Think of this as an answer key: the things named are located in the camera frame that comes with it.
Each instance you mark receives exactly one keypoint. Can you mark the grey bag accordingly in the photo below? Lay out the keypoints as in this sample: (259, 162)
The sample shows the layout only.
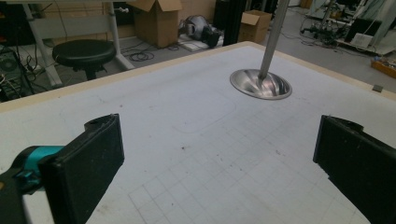
(200, 29)

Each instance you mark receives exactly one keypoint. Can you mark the large open cardboard box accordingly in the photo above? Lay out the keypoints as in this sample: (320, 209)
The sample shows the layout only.
(157, 25)

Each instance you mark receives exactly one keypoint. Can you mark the orange wooden tray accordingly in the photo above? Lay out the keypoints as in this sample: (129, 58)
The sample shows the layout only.
(384, 67)

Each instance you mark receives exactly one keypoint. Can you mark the white desk frame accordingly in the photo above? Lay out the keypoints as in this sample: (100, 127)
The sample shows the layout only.
(74, 26)

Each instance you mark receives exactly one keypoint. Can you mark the small cardboard box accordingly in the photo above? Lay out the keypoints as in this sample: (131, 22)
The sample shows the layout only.
(253, 28)

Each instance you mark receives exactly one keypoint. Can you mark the white grid mat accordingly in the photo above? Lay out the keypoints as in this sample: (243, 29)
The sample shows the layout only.
(202, 140)

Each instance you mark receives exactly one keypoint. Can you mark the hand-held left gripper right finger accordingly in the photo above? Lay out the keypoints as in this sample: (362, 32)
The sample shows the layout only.
(361, 168)

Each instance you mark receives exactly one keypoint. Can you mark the grey metal clip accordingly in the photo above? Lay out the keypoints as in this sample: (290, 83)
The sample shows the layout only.
(377, 88)

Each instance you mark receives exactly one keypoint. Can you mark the silver metal hook stand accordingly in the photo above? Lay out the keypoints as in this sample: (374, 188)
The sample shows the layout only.
(261, 85)

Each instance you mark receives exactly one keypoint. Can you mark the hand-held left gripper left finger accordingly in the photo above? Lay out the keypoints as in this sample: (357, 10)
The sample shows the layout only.
(84, 168)

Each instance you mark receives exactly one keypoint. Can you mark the white flat board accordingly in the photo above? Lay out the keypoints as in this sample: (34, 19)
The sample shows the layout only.
(193, 46)

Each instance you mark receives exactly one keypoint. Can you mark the black round stool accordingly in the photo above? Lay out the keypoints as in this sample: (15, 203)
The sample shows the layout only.
(84, 53)

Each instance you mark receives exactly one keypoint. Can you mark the black frame post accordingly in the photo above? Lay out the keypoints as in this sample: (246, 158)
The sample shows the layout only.
(233, 21)

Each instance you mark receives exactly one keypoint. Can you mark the black computer tower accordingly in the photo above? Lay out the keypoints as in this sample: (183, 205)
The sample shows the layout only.
(9, 74)

